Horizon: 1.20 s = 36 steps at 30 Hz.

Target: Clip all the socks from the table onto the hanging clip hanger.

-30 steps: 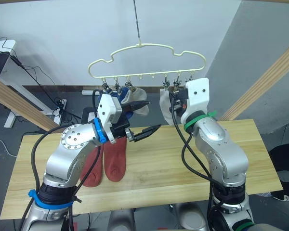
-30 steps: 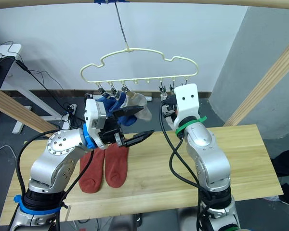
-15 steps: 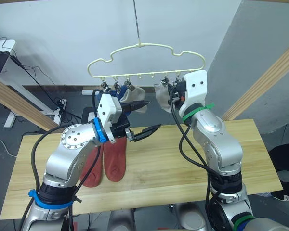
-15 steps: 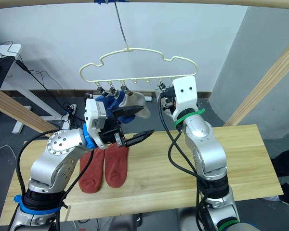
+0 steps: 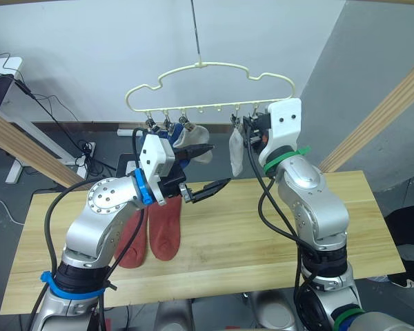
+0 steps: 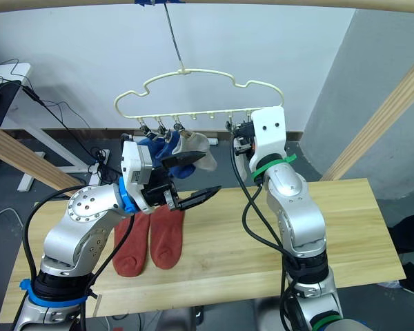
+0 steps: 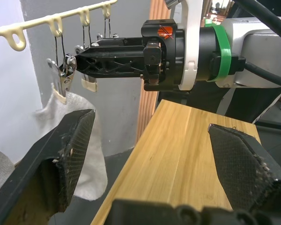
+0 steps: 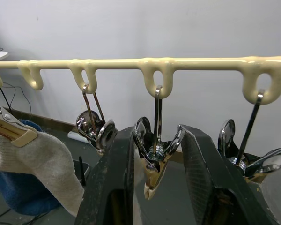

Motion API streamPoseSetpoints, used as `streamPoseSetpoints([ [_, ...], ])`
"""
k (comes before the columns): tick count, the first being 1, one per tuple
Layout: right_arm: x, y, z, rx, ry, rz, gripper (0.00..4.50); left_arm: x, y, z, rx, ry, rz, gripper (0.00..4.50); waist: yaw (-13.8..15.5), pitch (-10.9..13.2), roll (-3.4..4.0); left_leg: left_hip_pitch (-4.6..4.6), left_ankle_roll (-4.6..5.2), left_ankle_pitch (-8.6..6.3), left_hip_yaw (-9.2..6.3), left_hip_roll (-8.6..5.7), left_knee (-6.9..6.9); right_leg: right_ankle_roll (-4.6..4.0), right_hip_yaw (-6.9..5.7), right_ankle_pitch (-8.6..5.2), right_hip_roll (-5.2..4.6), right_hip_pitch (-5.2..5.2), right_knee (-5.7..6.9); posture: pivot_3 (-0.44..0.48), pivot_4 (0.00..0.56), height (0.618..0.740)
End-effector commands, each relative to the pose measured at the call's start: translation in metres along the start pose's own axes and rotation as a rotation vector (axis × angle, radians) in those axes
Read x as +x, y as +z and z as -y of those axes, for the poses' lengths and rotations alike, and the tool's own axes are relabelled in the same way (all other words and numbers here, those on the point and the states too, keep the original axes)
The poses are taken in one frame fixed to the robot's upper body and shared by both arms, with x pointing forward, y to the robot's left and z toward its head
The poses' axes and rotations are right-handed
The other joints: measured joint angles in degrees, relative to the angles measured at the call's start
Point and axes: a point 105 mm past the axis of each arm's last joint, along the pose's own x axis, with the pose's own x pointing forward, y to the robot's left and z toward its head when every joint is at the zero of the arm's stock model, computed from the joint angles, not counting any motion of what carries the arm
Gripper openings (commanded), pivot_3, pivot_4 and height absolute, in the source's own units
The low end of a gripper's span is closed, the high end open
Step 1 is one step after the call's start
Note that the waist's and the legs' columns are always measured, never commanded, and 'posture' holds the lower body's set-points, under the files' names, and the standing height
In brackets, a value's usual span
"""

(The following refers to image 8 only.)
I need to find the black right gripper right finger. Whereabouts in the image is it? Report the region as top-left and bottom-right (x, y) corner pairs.
(177, 124), (280, 225)

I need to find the thin black cable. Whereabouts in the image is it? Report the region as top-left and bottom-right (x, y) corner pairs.
(0, 82), (32, 120)

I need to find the white knit sock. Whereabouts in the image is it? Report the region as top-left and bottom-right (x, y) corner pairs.
(0, 131), (85, 218)

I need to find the brown wooden baseboard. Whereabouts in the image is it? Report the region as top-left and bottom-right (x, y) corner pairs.
(8, 108), (78, 133)

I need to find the chrome clip with cream tips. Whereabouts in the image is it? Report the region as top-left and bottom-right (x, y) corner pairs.
(133, 85), (186, 200)
(75, 83), (119, 156)
(0, 98), (38, 148)
(218, 89), (281, 184)

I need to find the cream plastic-coated hanger bar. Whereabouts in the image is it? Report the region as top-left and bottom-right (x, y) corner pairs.
(0, 55), (281, 105)

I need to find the black antenna device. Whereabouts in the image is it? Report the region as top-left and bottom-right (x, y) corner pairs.
(78, 155), (90, 187)

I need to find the blue terry sock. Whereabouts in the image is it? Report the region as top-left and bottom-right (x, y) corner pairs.
(0, 119), (62, 217)

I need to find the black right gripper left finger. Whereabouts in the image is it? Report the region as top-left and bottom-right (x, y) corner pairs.
(74, 126), (136, 225)

